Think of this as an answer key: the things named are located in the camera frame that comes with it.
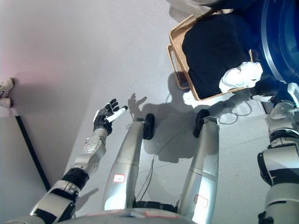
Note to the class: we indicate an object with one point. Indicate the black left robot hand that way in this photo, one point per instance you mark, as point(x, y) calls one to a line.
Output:
point(102, 117)

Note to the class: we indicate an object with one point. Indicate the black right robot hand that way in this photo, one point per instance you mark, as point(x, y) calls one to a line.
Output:
point(269, 89)

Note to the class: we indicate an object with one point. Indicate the white garment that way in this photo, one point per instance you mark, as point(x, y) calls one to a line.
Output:
point(240, 74)

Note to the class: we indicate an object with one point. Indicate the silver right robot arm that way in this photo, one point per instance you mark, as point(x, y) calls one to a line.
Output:
point(282, 140)

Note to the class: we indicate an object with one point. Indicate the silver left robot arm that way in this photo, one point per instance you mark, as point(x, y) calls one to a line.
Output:
point(91, 149)

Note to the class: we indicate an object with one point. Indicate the grey front-load washing machine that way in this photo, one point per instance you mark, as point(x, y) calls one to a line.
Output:
point(280, 42)

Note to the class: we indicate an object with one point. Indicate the tan wicker laundry basket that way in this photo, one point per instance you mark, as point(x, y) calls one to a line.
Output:
point(178, 39)

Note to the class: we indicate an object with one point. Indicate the silver left robot leg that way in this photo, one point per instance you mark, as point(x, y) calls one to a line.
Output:
point(128, 158)

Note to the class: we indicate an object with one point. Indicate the silver robot leg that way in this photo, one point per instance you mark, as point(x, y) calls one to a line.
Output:
point(203, 163)
point(128, 158)

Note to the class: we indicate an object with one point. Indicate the black garment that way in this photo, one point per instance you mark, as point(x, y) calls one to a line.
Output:
point(215, 51)

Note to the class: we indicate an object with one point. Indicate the robot legs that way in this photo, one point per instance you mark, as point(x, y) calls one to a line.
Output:
point(152, 166)

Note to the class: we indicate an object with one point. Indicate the white sneaker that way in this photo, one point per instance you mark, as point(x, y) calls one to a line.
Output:
point(5, 102)
point(7, 87)

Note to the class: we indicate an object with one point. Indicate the silver right robot leg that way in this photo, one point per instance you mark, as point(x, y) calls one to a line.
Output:
point(203, 163)

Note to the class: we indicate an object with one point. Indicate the grey robot torso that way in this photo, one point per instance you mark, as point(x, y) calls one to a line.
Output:
point(130, 217)

